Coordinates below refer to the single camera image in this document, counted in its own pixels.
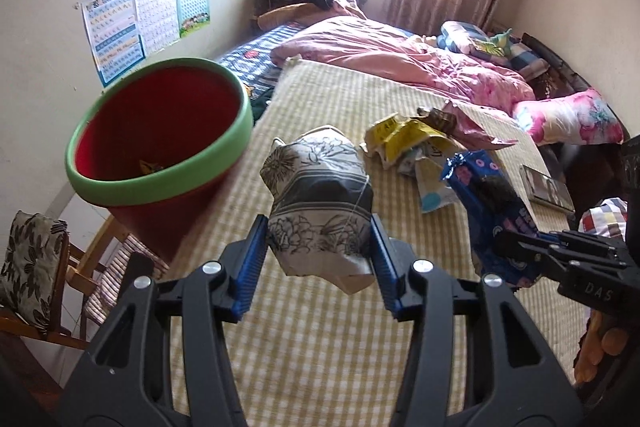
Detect floral fabric face mask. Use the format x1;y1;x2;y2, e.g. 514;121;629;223
260;126;374;295

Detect blue Oreo wrapper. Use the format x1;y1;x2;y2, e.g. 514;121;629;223
440;150;548;288

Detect yellow snack wrapper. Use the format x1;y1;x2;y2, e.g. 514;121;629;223
139;161;164;176

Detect right hand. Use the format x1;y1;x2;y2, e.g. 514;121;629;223
574;310;629;385

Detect white blue milk carton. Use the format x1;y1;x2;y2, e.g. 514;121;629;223
414;156;459;214

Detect yellow crumpled wrapper pile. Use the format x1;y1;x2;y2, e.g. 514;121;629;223
360;113;465;170

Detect red bin with green rim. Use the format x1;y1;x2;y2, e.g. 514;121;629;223
65;58;254;263

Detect pink floral pillow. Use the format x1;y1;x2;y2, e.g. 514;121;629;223
512;88;625;146

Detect dark green cloth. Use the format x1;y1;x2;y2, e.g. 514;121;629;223
250;87;274;123

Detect pink quilt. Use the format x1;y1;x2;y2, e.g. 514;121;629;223
269;0;536;114

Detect wooden chair with cushion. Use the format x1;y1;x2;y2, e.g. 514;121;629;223
1;210;168;350

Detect blue plaid bed sheet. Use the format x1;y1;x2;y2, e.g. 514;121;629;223
216;22;305;101

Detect folded plaid blanket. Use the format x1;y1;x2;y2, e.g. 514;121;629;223
437;21;550;80

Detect orange pillow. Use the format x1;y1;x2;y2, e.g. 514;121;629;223
257;2;329;31

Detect wall poster charts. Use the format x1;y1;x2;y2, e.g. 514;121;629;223
79;0;212;88

